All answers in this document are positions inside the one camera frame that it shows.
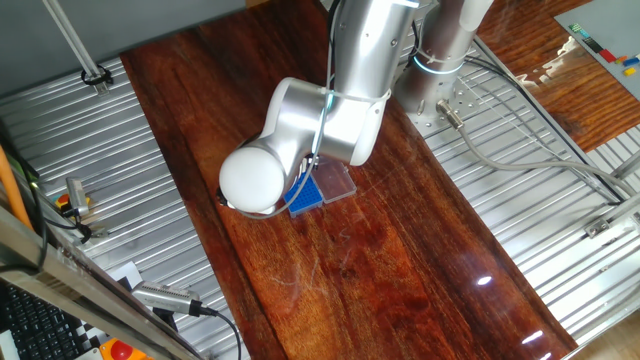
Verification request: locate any silver camera pole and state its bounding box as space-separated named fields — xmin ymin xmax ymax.
xmin=42 ymin=0 xmax=112 ymax=97

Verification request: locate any orange emergency stop box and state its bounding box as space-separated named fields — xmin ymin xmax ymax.
xmin=98 ymin=337 xmax=151 ymax=360

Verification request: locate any stainless steel frame bar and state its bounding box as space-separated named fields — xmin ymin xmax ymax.
xmin=0 ymin=204 xmax=206 ymax=360

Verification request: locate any wood-grain side board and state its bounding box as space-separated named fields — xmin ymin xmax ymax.
xmin=474 ymin=0 xmax=640 ymax=154

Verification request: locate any small silver clamp camera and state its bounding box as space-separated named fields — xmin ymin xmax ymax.
xmin=64 ymin=176 xmax=92 ymax=217

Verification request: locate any orange tube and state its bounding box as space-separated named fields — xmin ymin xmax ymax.
xmin=0 ymin=144 xmax=34 ymax=232

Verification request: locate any black clamp camera cable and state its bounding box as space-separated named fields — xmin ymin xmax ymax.
xmin=58 ymin=207 xmax=96 ymax=246

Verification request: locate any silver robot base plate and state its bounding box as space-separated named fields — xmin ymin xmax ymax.
xmin=389 ymin=62 xmax=484 ymax=140

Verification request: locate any aluminium extrusion rail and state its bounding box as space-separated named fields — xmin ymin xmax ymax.
xmin=610 ymin=149 xmax=640 ymax=181

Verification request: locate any grey board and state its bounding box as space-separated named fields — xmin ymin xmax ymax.
xmin=553 ymin=0 xmax=640 ymax=101

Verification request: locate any black finned camera cable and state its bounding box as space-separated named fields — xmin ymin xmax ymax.
xmin=192 ymin=302 xmax=244 ymax=360

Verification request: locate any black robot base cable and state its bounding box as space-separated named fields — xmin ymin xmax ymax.
xmin=410 ymin=19 xmax=626 ymax=206

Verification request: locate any silver finned camera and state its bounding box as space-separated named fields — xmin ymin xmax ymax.
xmin=130 ymin=279 xmax=205 ymax=318

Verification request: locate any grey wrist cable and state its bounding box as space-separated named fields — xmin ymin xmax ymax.
xmin=234 ymin=0 xmax=344 ymax=221

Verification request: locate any grey cable with metal connector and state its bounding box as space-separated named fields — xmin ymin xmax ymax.
xmin=435 ymin=98 xmax=640 ymax=197

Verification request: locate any glossy wood-grain table mat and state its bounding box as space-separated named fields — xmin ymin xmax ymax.
xmin=119 ymin=0 xmax=579 ymax=360

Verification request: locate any clear plastic box lid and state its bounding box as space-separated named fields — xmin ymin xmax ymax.
xmin=313 ymin=157 xmax=358 ymax=205

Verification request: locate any blue pipette tip rack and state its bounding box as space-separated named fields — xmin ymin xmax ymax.
xmin=282 ymin=172 xmax=325 ymax=219

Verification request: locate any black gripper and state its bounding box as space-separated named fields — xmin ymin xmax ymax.
xmin=298 ymin=153 xmax=321 ymax=177

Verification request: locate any aluminium extrusion with bracket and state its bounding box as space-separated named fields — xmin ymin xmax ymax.
xmin=583 ymin=192 xmax=640 ymax=239

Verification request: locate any checkered calibration board sheet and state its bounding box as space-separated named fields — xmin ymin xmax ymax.
xmin=73 ymin=260 xmax=145 ymax=351

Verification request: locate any black keyboard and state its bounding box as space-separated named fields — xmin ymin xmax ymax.
xmin=0 ymin=283 xmax=99 ymax=360

